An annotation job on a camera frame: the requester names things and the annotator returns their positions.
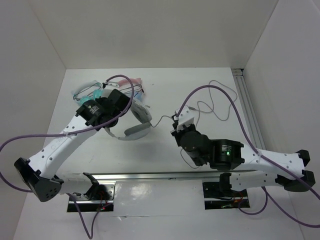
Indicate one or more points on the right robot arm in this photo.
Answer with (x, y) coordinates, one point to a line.
(241, 167)

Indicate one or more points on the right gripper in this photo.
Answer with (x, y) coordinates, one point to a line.
(176, 134)

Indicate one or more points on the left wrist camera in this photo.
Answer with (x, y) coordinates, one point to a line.
(111, 84)

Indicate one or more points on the teal headphones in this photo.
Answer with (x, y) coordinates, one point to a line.
(87, 91)

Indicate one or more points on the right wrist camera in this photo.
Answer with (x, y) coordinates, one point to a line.
(183, 120)

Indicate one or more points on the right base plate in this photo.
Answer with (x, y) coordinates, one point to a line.
(214, 199)

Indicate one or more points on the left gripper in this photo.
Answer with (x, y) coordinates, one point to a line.
(99, 100)

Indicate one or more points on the aluminium front rail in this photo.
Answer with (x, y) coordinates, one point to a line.
(153, 176)

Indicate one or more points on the white grey headphones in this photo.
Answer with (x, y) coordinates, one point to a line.
(136, 123)

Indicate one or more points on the left base plate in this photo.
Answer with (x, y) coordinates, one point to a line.
(102, 200)

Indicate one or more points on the pink blue headphones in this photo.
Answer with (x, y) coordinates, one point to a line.
(125, 88)

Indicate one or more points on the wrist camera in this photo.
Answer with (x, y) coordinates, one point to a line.
(111, 84)
(183, 120)

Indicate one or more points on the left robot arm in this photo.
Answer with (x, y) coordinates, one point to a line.
(38, 172)

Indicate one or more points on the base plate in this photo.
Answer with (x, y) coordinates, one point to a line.
(214, 199)
(102, 200)

